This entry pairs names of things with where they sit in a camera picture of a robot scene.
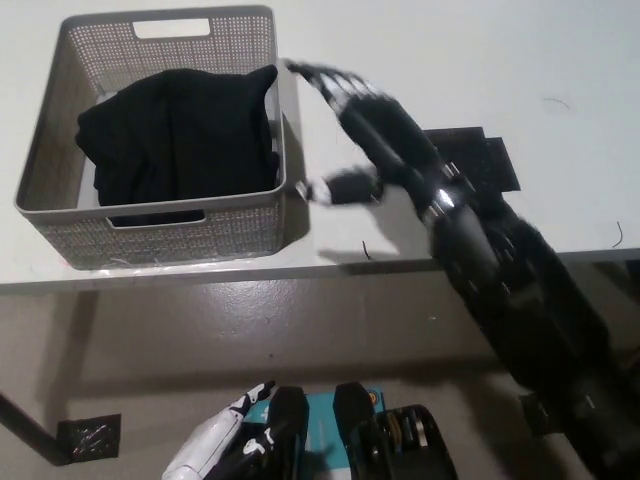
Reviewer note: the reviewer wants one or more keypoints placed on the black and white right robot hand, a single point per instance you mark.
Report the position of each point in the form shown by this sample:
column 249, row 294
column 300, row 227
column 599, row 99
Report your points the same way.
column 385, row 135

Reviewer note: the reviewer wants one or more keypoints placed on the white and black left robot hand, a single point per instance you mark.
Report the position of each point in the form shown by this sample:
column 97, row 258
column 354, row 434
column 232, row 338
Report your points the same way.
column 210, row 440

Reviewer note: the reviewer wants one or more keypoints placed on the black t-shirt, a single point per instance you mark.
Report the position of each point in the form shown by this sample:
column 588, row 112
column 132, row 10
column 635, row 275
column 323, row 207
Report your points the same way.
column 185, row 145

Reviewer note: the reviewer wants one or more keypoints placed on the black ribbed robot body block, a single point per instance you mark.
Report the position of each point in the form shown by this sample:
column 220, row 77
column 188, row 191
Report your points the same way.
column 395, row 445
column 285, row 430

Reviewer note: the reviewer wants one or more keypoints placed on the black tape patch on table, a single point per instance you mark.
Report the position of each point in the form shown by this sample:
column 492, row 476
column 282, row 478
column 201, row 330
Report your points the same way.
column 480, row 155

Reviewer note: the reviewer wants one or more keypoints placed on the black floor tape patch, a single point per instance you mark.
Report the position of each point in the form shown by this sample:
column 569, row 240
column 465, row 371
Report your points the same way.
column 532, row 415
column 90, row 435

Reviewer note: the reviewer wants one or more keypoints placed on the black metal table leg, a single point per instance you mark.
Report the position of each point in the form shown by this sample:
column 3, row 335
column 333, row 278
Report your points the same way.
column 30, row 427

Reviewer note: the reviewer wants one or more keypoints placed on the clear tape strip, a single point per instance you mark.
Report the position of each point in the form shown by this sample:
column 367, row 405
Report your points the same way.
column 150, row 265

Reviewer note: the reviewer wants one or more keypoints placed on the grey perforated plastic basket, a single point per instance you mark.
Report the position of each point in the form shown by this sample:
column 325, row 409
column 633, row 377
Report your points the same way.
column 50, row 165

